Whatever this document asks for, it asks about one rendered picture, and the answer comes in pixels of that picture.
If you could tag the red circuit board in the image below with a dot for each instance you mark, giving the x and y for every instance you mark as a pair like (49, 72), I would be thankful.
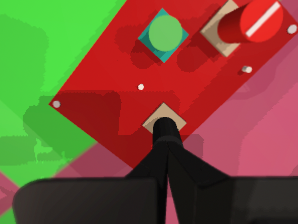
(165, 61)

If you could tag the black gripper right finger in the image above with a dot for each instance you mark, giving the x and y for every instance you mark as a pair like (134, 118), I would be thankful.
(202, 194)

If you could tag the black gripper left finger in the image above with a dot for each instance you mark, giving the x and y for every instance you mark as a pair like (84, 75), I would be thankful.
(140, 197)

